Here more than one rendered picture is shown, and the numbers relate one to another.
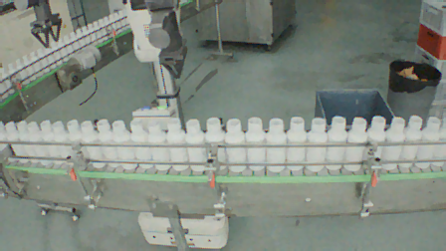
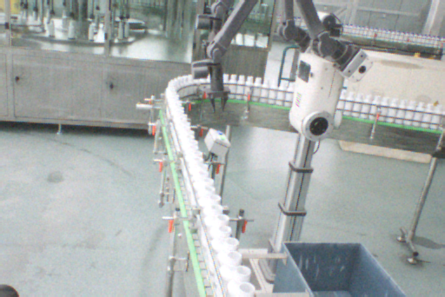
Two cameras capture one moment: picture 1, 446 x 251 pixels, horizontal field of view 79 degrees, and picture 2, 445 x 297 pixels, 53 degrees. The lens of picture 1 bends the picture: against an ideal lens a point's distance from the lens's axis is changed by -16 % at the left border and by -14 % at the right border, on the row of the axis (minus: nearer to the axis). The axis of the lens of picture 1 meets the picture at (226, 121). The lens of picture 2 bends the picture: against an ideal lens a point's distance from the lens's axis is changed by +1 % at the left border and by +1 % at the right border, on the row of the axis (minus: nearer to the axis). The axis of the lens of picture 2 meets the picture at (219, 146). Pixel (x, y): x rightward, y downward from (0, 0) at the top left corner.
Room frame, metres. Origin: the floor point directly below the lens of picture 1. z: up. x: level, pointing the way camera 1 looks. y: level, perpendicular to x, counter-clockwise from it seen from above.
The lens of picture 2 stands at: (0.20, -1.55, 1.78)
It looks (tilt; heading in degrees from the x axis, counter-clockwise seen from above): 20 degrees down; 67
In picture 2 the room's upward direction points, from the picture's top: 8 degrees clockwise
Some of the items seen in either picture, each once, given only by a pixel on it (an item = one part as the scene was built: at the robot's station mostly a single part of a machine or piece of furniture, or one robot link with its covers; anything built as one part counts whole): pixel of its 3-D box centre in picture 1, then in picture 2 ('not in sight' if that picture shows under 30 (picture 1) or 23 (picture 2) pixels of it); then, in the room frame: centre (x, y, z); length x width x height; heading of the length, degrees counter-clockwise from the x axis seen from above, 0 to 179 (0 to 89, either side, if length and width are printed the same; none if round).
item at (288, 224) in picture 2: not in sight; (285, 238); (1.45, 0.29, 0.49); 0.13 x 0.13 x 0.40; 81
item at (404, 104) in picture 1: (408, 103); not in sight; (2.07, -1.58, 0.32); 0.45 x 0.45 x 0.64
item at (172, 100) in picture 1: (174, 123); (294, 198); (1.45, 0.29, 0.74); 0.11 x 0.11 x 0.40; 81
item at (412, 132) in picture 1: (409, 141); (218, 242); (0.66, -0.55, 1.08); 0.06 x 0.06 x 0.17
